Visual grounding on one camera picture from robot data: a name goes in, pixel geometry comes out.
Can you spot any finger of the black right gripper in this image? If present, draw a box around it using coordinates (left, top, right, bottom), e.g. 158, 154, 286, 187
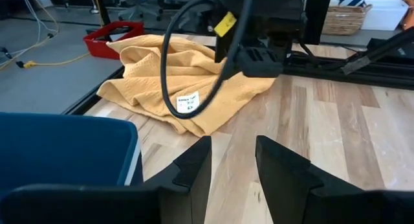
237, 46, 285, 78

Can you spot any navy fabric basket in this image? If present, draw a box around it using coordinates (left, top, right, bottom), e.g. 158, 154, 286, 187
0, 112, 144, 199

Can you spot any white floor cable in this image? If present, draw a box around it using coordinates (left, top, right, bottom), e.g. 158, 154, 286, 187
0, 0, 61, 70

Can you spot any orange towel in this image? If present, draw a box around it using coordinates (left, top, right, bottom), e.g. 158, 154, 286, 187
96, 34, 276, 138

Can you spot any yellow extension cord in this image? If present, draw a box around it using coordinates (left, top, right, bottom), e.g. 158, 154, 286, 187
15, 39, 92, 69

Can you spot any red plastic bin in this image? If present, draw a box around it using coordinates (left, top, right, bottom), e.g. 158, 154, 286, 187
82, 21, 146, 61

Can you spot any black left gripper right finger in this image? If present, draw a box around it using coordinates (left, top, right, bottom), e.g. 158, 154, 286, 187
254, 135, 414, 224

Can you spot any grey office chair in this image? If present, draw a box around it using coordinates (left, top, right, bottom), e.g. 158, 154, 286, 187
116, 0, 164, 23

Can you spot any wicker basket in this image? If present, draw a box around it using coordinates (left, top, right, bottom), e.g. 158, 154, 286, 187
321, 4, 373, 36

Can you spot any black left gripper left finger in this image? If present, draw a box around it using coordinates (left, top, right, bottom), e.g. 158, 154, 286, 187
0, 135, 213, 224

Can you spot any white plastic box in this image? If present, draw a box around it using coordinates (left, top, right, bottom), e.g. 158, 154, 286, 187
361, 0, 409, 32

